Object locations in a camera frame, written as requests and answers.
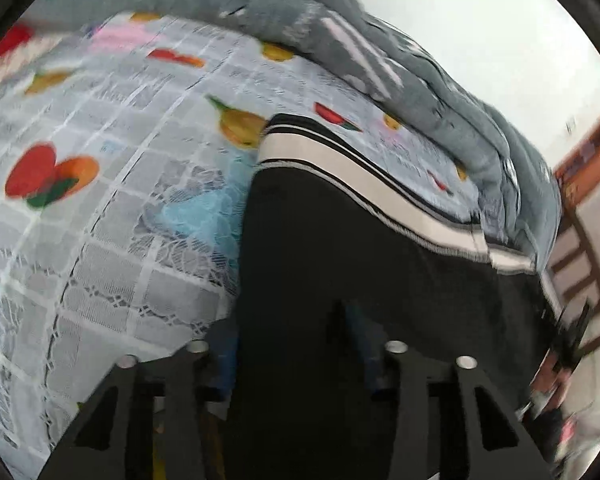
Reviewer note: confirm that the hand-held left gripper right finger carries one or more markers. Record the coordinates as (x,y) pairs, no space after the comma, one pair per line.
(370,355)

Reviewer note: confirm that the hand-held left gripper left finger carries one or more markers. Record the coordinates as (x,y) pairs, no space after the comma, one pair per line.
(224,365)

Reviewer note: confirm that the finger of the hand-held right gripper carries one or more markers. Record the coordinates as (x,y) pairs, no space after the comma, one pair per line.
(572,332)

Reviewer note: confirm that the black pants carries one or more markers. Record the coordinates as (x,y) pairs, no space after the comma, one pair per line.
(330,270)

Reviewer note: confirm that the wooden door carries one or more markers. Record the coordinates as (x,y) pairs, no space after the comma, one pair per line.
(587,152)

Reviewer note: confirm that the fruit-print checked bed sheet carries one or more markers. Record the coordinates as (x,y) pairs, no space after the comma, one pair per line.
(130,160)

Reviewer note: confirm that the grey floral quilt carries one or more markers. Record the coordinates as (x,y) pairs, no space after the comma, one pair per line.
(430,90)

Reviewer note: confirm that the red pillow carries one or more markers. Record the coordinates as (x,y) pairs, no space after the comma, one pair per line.
(7,45)

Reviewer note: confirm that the wooden slatted bed rail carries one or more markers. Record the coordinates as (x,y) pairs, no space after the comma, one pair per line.
(580,280)

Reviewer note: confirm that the white wall switch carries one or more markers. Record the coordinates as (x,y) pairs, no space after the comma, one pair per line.
(570,125)

